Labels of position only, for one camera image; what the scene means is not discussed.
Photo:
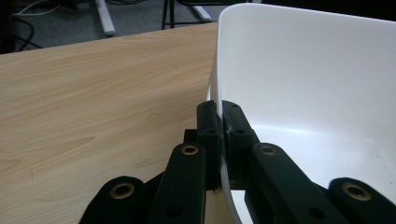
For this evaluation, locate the white metal desk frame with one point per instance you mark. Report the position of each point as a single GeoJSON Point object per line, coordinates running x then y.
{"type": "Point", "coordinates": [105, 18]}

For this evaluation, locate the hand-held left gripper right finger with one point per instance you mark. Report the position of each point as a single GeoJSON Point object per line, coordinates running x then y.
{"type": "Point", "coordinates": [238, 130]}

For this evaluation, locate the white plastic storage bin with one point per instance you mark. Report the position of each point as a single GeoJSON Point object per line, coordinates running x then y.
{"type": "Point", "coordinates": [305, 77]}

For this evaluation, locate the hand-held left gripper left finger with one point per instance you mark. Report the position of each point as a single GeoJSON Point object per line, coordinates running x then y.
{"type": "Point", "coordinates": [210, 124]}

